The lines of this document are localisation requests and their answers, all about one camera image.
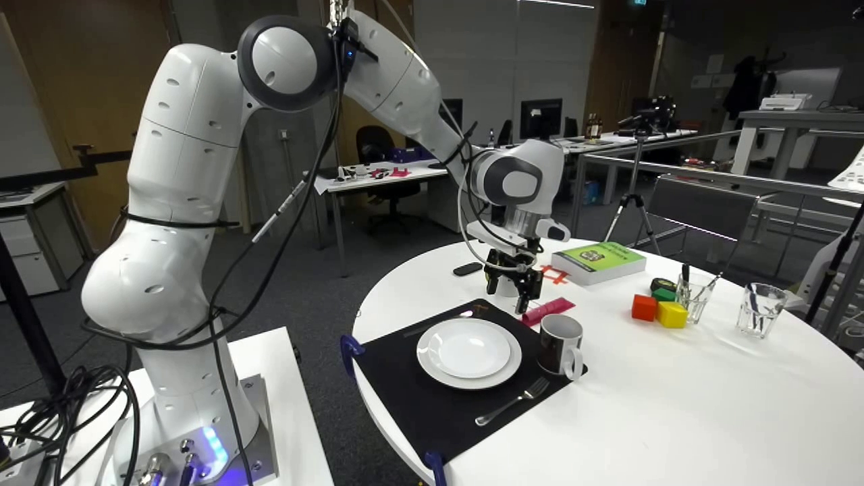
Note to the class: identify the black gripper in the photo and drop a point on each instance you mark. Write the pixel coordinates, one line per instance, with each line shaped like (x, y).
(518, 270)

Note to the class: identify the dark mug white handle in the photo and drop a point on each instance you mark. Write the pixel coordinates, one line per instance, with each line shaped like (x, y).
(562, 347)

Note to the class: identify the silver fork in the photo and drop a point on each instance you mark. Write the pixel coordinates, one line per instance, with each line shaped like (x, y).
(531, 393)

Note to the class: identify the white robot base platform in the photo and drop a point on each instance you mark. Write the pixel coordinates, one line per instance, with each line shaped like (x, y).
(284, 448)

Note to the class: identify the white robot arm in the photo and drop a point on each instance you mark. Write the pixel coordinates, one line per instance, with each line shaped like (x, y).
(147, 288)

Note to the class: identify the black table mat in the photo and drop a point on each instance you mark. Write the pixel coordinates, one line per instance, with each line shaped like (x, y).
(434, 418)

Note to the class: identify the clear glass cup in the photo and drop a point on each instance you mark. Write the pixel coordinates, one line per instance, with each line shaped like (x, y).
(758, 309)

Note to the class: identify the black remote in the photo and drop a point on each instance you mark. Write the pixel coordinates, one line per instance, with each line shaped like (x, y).
(468, 269)

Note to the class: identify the pink marker bar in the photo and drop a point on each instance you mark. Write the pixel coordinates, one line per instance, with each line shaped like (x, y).
(546, 309)

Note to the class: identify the green book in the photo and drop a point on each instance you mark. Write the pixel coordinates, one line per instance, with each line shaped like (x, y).
(596, 262)

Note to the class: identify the white plate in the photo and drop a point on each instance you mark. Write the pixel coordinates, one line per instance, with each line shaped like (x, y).
(468, 354)

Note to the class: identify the red cube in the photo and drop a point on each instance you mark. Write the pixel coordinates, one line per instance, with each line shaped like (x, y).
(642, 305)

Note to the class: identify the yellow cube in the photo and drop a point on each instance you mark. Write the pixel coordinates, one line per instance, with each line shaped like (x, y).
(673, 315)

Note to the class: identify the right computer monitor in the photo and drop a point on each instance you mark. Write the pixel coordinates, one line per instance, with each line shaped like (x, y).
(540, 117)

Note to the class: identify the clear glass with pens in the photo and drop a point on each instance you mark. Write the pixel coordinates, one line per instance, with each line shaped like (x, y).
(693, 290)

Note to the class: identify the grey chair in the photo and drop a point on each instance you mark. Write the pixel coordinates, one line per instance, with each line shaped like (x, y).
(689, 205)

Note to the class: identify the orange square frame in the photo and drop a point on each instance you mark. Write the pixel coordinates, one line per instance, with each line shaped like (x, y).
(552, 274)

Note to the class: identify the camera tripod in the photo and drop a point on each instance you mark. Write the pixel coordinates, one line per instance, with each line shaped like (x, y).
(654, 117)

